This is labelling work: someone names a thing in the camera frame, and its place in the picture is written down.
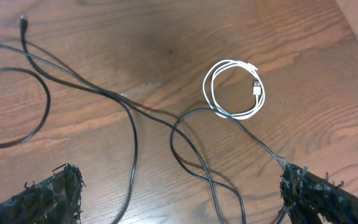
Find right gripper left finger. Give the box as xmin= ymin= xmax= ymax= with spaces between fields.
xmin=0 ymin=164 xmax=85 ymax=224

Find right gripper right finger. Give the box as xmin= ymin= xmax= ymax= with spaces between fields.
xmin=280 ymin=163 xmax=358 ymax=224

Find white cable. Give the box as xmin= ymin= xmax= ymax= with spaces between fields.
xmin=202 ymin=58 xmax=266 ymax=121

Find clear tape strip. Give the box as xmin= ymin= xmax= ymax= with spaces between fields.
xmin=119 ymin=80 xmax=161 ymax=98

